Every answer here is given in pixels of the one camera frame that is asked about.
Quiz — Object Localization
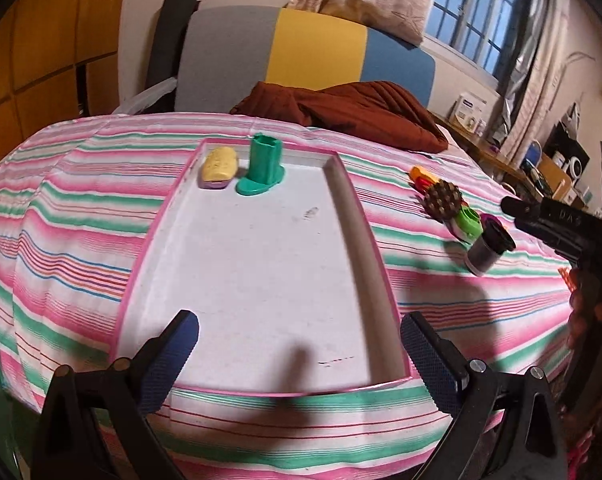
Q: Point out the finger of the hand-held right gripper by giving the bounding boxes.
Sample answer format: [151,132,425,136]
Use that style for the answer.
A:
[500,196,549,237]

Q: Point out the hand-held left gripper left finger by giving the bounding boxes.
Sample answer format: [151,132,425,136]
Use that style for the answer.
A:
[31,309,200,480]

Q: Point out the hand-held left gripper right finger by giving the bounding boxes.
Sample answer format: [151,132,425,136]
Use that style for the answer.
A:
[400,311,569,480]

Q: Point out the grey cup with black lid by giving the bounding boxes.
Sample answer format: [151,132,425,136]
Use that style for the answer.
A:
[464,220,517,277]

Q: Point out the white tray with pink rim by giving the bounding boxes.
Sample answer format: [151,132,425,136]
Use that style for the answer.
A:
[112,136,416,398]

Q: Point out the person's right hand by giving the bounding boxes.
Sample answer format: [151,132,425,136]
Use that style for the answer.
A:
[566,267,602,361]

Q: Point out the cardboard box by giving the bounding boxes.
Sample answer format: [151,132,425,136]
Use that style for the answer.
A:
[537,152,578,202]

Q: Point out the green toy cup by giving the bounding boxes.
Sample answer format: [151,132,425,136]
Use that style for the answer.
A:
[450,207,484,244]

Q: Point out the wooden side desk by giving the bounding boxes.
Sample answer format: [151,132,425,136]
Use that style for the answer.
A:
[431,110,582,203]

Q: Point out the black box with white fan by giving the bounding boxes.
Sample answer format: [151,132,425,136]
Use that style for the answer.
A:
[544,122,592,182]

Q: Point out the brown studded round toy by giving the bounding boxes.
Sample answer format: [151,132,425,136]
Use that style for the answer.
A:
[423,180,465,222]

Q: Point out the light pink towel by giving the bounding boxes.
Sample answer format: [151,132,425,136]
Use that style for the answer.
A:
[431,120,476,159]

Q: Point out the white box with blue print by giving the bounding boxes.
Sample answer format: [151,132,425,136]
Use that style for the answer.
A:
[451,92,488,129]

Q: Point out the grey shiny curtain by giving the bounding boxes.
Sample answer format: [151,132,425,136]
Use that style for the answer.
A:
[486,0,572,161]

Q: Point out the pink green striped blanket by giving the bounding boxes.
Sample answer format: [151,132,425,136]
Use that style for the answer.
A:
[0,110,582,480]

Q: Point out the reddish brown jacket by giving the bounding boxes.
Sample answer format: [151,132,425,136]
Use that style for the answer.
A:
[229,80,449,153]

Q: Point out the window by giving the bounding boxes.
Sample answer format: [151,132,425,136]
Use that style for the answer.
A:
[423,0,528,79]

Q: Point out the green toy holder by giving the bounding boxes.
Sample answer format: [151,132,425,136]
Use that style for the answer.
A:
[236,133,287,197]

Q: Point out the wooden wardrobe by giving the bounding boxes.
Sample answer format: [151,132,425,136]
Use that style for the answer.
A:
[0,0,132,173]

